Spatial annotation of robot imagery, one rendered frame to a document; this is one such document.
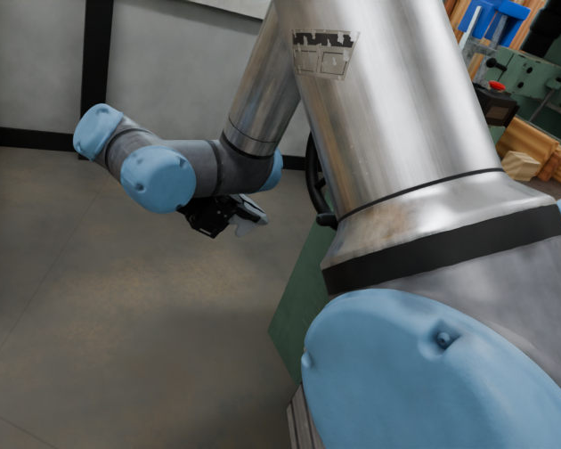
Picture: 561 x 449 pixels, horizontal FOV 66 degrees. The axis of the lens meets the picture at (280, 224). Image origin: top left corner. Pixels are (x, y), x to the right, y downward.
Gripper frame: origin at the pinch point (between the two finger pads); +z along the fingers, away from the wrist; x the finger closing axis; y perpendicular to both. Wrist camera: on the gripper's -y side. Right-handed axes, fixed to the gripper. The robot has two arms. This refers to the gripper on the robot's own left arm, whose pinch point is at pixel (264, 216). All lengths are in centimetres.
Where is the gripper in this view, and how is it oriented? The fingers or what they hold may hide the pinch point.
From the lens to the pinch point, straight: 81.3
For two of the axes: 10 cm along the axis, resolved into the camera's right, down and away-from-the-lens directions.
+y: -6.9, 6.9, 2.1
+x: 4.2, 6.2, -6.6
